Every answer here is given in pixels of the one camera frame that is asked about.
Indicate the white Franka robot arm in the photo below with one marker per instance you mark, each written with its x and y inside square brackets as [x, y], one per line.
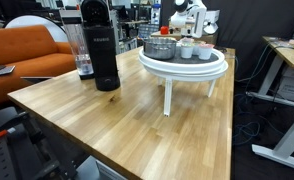
[191, 16]

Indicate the grey tablet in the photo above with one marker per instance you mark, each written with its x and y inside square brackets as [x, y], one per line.
[0, 71]

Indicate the orange sofa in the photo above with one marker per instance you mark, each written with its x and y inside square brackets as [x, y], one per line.
[23, 56]

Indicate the black coffee maker lid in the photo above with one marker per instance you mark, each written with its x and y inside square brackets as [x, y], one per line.
[94, 13]

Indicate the black Keurig coffee maker body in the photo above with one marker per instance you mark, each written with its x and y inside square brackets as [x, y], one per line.
[102, 56]

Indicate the white round raised stand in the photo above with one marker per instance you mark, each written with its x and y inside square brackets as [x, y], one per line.
[183, 68]

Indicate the metal bowl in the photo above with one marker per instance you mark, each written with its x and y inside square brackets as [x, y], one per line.
[158, 49]

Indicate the red emergency stop button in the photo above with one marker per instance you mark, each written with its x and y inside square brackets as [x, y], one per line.
[164, 30]

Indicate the clear water reservoir tank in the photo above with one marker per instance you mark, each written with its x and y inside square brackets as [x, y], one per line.
[82, 50]

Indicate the wooden desk with white legs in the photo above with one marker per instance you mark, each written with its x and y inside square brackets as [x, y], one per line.
[288, 55]

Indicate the white box under desk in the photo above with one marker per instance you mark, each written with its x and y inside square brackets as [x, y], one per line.
[293, 85]

